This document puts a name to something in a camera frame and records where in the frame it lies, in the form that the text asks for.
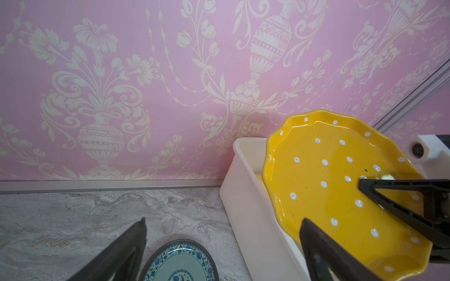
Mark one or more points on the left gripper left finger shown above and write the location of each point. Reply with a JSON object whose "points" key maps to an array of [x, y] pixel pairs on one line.
{"points": [[120, 261]]}

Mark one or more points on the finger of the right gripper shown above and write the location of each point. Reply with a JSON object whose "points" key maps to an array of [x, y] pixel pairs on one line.
{"points": [[432, 216], [439, 255]]}

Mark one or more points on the yellow polka dot plate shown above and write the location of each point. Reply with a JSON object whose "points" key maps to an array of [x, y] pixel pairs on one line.
{"points": [[314, 162]]}

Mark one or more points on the aluminium right corner post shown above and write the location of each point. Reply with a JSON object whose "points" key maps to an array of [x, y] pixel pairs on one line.
{"points": [[409, 92]]}

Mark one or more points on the white plastic bin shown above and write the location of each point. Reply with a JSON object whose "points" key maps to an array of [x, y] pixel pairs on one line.
{"points": [[269, 253]]}

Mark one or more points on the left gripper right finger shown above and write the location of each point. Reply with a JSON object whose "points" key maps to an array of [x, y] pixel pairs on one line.
{"points": [[327, 260]]}

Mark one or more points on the small teal patterned plate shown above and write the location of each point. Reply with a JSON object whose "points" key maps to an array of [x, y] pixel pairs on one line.
{"points": [[180, 260]]}

